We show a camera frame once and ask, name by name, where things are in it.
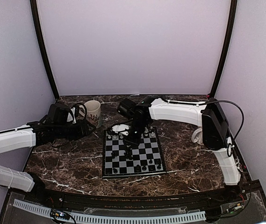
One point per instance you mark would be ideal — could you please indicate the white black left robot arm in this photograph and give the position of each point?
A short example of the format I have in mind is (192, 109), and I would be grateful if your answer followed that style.
(61, 122)

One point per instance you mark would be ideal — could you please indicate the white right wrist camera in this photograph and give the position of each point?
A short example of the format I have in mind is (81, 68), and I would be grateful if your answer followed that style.
(122, 129)

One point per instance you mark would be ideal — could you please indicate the black grey chess board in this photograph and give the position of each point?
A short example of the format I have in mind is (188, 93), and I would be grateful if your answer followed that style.
(149, 148)

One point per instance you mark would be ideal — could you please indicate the black frame post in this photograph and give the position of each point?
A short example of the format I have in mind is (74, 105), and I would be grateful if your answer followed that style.
(225, 48)
(42, 48)

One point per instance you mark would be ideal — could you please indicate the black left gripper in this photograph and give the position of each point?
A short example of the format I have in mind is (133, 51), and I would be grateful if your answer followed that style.
(82, 130)

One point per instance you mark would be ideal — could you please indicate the white mug orange interior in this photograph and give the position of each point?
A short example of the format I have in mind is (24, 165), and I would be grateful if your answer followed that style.
(197, 136)

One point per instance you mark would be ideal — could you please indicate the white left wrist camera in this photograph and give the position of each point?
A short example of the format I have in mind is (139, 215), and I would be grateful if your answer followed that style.
(71, 116)

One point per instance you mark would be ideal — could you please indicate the pile of black chess pieces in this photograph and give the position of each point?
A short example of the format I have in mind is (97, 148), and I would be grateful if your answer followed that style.
(120, 155)

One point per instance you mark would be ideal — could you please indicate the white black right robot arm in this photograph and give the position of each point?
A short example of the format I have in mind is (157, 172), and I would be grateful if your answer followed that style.
(213, 127)

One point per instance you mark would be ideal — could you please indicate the black left frame post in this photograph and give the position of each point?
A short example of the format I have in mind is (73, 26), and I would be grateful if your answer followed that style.
(42, 48)

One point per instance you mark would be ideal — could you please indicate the cream floral mug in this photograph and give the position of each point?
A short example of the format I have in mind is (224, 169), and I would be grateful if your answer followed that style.
(91, 110)

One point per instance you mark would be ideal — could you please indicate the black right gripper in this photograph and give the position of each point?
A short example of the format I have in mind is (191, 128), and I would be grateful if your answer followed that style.
(134, 142)

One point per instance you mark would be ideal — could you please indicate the black right frame post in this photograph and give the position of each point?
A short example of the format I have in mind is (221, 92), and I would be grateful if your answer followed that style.
(225, 48)

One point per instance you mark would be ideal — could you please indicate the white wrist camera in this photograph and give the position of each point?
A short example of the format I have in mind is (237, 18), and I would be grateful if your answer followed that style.
(71, 116)
(122, 129)

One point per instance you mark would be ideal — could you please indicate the white slotted cable duct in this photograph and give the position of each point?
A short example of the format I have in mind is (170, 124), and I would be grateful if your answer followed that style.
(79, 218)

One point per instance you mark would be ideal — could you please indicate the black front rail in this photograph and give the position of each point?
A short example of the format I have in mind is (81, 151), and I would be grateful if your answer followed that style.
(205, 199)

